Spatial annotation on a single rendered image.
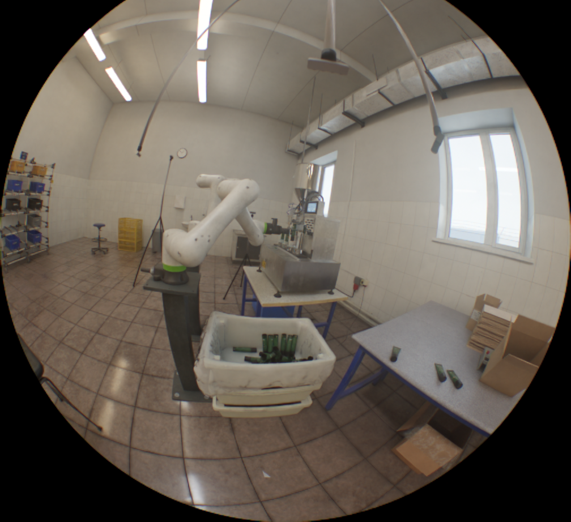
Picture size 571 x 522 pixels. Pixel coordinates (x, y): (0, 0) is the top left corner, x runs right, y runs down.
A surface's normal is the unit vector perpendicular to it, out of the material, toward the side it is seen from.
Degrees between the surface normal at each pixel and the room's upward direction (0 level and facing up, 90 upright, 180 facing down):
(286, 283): 90
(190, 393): 0
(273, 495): 0
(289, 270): 90
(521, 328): 118
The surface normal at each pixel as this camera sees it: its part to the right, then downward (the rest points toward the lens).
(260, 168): 0.37, 0.15
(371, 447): 0.16, -0.98
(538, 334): -0.88, 0.36
